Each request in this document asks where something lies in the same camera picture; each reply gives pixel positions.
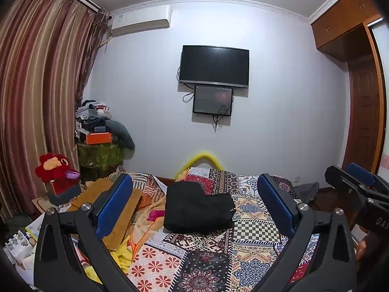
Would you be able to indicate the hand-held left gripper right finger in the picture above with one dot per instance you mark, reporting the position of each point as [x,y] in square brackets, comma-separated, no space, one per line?
[275,205]

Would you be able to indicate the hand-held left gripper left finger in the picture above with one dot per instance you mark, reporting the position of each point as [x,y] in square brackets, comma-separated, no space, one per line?
[117,200]

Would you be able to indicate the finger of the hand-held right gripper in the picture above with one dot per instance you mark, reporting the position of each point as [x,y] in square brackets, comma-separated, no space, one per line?
[340,179]
[360,172]

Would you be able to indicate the black zip hooded jacket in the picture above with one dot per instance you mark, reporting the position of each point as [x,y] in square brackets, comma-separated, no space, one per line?
[197,210]

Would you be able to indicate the pile of clothes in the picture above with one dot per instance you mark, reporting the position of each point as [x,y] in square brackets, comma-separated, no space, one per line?
[92,115]

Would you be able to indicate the person's right hand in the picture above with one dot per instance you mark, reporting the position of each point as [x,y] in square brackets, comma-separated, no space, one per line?
[361,249]

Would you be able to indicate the wooden lap desk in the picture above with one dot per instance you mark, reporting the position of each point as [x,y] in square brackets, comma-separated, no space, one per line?
[121,219]

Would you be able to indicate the dark grey cloth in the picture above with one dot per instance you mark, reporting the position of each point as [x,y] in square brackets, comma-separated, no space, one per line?
[307,190]

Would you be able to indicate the orange striped blanket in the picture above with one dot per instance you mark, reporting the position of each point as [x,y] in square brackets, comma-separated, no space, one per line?
[149,225]

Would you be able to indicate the green patterned cloth cabinet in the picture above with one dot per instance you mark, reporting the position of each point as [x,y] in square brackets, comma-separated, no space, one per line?
[98,155]

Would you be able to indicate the grey box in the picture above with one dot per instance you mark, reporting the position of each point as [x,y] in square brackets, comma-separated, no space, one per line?
[65,194]

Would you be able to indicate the patchwork patterned bedspread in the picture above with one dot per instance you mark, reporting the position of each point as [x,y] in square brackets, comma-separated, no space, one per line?
[243,249]

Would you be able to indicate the orange box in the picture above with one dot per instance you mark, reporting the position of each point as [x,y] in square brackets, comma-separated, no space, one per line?
[98,138]

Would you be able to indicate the red plush toy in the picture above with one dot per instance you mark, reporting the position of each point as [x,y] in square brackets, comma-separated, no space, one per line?
[54,167]

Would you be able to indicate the pile of papers and books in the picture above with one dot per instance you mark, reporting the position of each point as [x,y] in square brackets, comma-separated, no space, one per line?
[21,243]

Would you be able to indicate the striped brown curtain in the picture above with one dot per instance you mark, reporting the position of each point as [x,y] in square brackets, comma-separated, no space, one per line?
[39,82]

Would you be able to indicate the wooden overhead cabinet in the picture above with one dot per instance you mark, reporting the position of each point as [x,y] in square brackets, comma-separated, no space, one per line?
[340,21]

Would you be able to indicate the white air conditioner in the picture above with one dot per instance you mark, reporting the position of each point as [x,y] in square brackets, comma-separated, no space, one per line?
[139,22]

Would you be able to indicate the small black wall monitor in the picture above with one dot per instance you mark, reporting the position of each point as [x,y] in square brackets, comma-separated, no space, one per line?
[212,100]

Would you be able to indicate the black wall television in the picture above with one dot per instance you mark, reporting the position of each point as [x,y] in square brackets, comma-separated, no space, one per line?
[214,65]

